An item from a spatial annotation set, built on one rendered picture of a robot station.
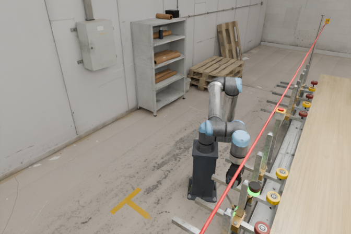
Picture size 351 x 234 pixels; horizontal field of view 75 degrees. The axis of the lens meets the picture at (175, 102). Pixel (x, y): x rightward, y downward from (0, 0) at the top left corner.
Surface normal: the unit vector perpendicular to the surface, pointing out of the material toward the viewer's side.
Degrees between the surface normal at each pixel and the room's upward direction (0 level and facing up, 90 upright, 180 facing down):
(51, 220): 0
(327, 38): 90
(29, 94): 90
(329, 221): 0
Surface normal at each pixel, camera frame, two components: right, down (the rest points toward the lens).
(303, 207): 0.00, -0.89
